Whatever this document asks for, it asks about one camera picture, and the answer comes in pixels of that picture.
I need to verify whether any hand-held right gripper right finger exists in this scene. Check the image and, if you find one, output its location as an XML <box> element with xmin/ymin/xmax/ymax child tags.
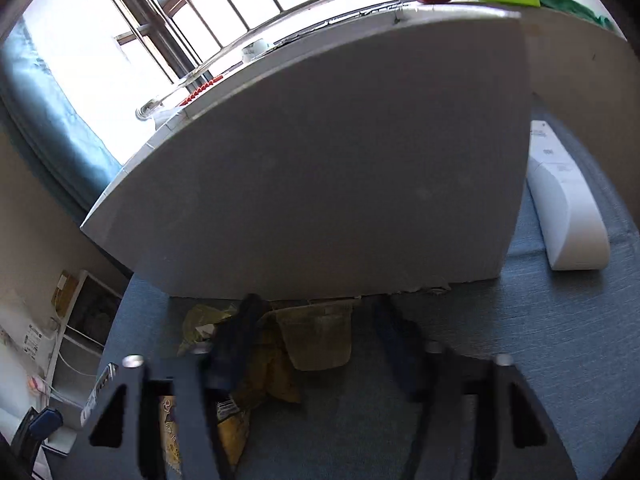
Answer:
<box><xmin>372</xmin><ymin>295</ymin><xmax>581</xmax><ymax>480</ymax></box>

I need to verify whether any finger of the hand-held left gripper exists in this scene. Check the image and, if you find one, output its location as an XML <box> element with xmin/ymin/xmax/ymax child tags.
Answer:
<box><xmin>10</xmin><ymin>406</ymin><xmax>64</xmax><ymax>466</ymax></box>

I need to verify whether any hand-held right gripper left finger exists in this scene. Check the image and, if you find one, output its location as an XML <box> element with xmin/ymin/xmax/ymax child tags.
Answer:
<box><xmin>75</xmin><ymin>294</ymin><xmax>271</xmax><ymax>480</ymax></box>

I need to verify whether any pile of snack packets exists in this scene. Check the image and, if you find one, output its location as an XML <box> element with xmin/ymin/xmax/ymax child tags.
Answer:
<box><xmin>159</xmin><ymin>301</ymin><xmax>306</xmax><ymax>478</ymax></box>

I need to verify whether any pale yellow single packet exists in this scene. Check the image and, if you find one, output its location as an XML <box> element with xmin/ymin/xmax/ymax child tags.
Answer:
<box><xmin>276</xmin><ymin>305</ymin><xmax>352</xmax><ymax>372</ymax></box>

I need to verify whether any white cardboard box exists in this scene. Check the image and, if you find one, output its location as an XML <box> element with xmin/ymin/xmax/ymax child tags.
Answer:
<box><xmin>80</xmin><ymin>2</ymin><xmax>532</xmax><ymax>298</ymax></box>

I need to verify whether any white shelf unit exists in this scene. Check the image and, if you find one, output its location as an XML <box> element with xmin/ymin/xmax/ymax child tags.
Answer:
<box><xmin>42</xmin><ymin>270</ymin><xmax>123</xmax><ymax>456</ymax></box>

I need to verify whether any blue fabric table cover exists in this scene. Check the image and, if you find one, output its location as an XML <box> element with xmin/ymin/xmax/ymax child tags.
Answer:
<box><xmin>42</xmin><ymin>105</ymin><xmax>640</xmax><ymax>480</ymax></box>

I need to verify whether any brown cardboard box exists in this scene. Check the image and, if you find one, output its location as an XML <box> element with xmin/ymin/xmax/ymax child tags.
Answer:
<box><xmin>52</xmin><ymin>270</ymin><xmax>81</xmax><ymax>318</ymax></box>

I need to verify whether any white remote control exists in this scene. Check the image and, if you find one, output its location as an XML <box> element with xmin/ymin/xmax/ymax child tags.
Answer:
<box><xmin>525</xmin><ymin>120</ymin><xmax>612</xmax><ymax>272</ymax></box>

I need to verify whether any metal window guard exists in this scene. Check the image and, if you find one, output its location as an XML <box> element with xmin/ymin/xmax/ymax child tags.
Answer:
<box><xmin>60</xmin><ymin>0</ymin><xmax>501</xmax><ymax>122</ymax></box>

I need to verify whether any orange beaded tool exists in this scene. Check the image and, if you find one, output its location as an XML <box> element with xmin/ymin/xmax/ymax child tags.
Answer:
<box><xmin>179</xmin><ymin>75</ymin><xmax>223</xmax><ymax>107</ymax></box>

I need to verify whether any white tape roll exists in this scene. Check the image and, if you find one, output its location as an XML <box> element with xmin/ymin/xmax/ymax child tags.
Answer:
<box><xmin>241</xmin><ymin>39</ymin><xmax>271</xmax><ymax>63</ymax></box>

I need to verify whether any blue curtain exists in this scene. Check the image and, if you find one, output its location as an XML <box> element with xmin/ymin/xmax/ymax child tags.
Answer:
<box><xmin>0</xmin><ymin>17</ymin><xmax>123</xmax><ymax>211</ymax></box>

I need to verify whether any green plastic bag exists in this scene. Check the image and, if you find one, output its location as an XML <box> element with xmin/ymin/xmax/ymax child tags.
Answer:
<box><xmin>535</xmin><ymin>0</ymin><xmax>618</xmax><ymax>31</ymax></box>

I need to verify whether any dark window frame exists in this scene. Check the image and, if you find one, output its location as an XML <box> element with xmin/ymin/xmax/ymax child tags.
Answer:
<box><xmin>112</xmin><ymin>0</ymin><xmax>361</xmax><ymax>76</ymax></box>

